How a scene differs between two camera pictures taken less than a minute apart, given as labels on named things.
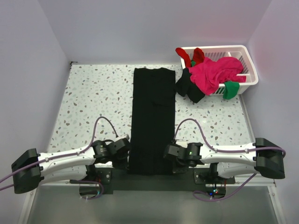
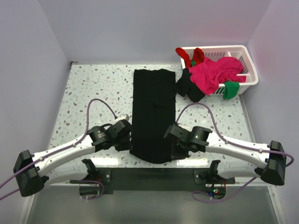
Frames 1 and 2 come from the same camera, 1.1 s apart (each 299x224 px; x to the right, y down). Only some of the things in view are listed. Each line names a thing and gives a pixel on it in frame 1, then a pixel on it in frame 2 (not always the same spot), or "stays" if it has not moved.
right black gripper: [177, 170] to [175, 155]
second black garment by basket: [185, 86] stays
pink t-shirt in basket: [210, 73] stays
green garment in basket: [231, 90] stays
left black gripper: [124, 164] to [126, 146]
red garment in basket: [198, 56] stays
